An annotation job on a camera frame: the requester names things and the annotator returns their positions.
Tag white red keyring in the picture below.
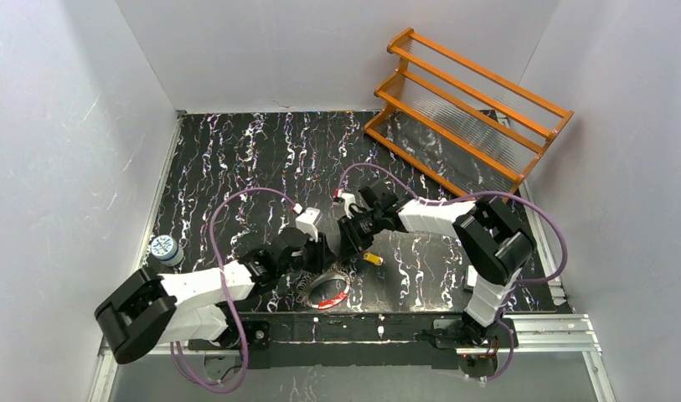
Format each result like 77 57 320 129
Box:
296 267 351 311

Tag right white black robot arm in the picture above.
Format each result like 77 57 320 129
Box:
333 182 535 329

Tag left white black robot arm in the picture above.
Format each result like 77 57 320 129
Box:
94 228 338 364

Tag white box with red mark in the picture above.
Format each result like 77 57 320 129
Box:
464 265 477 291

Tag orange wooden rack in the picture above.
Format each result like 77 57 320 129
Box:
364 28 575 195

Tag small blue white jar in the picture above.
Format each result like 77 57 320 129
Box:
149 234 184 267

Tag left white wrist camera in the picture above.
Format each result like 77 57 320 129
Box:
292 204 322 241

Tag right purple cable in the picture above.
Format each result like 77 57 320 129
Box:
337 162 570 381

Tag purple cable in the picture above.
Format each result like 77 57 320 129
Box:
337 162 570 381
170 187 300 395

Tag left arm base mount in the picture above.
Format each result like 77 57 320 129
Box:
209 320 271 351

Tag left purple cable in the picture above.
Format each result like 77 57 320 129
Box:
170 187 300 395

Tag aluminium frame rail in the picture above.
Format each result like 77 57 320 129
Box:
98 313 603 356

